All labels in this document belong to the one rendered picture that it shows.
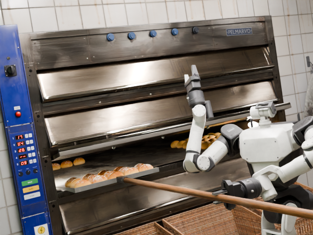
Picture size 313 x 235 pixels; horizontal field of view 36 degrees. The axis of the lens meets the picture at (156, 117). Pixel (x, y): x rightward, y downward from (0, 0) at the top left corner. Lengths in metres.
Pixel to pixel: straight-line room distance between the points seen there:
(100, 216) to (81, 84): 0.80
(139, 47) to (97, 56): 0.31
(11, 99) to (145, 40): 0.95
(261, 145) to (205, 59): 1.15
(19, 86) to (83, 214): 0.83
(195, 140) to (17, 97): 1.01
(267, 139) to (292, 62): 1.61
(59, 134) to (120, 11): 0.86
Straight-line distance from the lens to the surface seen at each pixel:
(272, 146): 2.35
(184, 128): 3.02
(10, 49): 2.74
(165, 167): 3.12
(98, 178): 2.77
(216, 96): 3.38
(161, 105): 3.13
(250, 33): 3.65
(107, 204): 2.96
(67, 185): 2.88
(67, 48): 2.89
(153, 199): 3.09
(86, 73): 2.91
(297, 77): 3.92
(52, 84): 2.82
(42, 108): 2.78
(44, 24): 2.86
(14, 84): 2.72
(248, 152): 2.42
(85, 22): 2.95
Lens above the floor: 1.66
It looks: 3 degrees down
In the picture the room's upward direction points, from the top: 9 degrees counter-clockwise
